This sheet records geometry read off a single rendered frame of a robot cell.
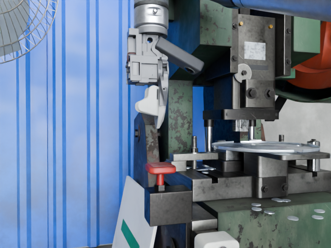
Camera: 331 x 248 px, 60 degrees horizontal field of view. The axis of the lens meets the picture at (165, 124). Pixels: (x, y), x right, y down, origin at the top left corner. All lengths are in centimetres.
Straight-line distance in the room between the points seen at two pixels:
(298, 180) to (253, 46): 41
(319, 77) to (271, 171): 49
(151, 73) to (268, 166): 41
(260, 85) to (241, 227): 40
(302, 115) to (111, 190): 165
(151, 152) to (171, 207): 50
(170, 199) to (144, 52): 32
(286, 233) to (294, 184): 16
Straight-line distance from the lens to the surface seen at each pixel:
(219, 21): 84
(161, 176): 64
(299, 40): 97
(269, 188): 83
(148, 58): 60
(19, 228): 208
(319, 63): 125
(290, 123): 257
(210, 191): 78
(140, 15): 64
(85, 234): 210
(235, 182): 81
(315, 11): 54
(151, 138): 112
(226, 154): 90
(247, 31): 92
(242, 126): 95
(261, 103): 88
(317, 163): 98
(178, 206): 64
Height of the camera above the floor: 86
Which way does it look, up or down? 1 degrees down
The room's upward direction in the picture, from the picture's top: straight up
